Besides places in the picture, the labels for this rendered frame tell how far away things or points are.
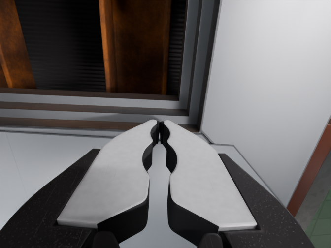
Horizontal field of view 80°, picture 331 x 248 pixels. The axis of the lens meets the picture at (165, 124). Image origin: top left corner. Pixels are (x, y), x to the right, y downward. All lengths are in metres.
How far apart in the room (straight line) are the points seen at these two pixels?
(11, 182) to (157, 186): 0.12
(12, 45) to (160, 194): 0.27
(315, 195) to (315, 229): 1.58
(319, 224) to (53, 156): 2.02
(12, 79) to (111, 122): 0.20
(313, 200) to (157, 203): 0.42
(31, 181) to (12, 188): 0.02
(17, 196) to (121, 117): 0.11
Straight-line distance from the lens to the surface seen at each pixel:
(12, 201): 0.23
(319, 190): 0.54
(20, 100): 0.20
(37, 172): 0.19
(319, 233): 2.19
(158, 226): 0.21
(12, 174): 0.20
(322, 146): 0.24
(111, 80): 0.28
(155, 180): 0.17
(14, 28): 0.34
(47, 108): 0.18
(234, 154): 0.16
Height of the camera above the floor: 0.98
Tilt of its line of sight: 62 degrees down
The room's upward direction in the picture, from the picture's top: 178 degrees clockwise
